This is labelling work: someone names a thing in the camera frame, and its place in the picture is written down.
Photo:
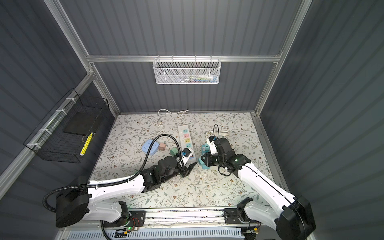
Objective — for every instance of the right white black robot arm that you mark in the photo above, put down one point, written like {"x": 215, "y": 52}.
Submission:
{"x": 291, "y": 217}

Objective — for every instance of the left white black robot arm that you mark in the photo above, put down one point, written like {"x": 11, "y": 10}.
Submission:
{"x": 88, "y": 202}

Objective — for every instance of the black wire wall basket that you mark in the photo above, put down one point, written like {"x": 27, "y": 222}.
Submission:
{"x": 67, "y": 134}

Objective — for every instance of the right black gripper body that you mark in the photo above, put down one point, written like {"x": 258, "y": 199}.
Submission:
{"x": 214, "y": 159}

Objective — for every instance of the pink charger cube upper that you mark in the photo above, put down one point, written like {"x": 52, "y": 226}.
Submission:
{"x": 162, "y": 146}

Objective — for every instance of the floral table mat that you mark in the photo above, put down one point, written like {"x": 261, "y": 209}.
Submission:
{"x": 122, "y": 156}

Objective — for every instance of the black pad in basket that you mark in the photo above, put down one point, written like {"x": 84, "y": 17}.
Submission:
{"x": 83, "y": 124}

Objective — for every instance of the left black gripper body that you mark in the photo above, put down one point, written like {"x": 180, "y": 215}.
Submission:
{"x": 184, "y": 171}

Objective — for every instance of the yellow marker pen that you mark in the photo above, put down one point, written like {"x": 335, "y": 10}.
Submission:
{"x": 86, "y": 144}

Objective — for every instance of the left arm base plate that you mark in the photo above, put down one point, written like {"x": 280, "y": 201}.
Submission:
{"x": 134, "y": 219}

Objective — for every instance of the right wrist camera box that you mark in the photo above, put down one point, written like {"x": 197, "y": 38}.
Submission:
{"x": 219, "y": 146}

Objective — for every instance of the white multicolour power strip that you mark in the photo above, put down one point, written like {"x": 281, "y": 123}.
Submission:
{"x": 186, "y": 141}

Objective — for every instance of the green charger cube upper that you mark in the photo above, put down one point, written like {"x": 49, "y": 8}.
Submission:
{"x": 174, "y": 151}

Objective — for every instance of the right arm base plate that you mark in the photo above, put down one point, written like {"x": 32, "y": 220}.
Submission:
{"x": 232, "y": 217}

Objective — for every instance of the blue triangular socket adapter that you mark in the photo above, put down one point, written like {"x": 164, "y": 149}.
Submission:
{"x": 150, "y": 147}

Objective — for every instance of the teal USB power strip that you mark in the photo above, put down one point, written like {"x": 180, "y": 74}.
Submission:
{"x": 204, "y": 150}

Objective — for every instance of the white wire mesh basket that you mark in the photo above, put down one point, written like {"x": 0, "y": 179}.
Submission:
{"x": 187, "y": 73}

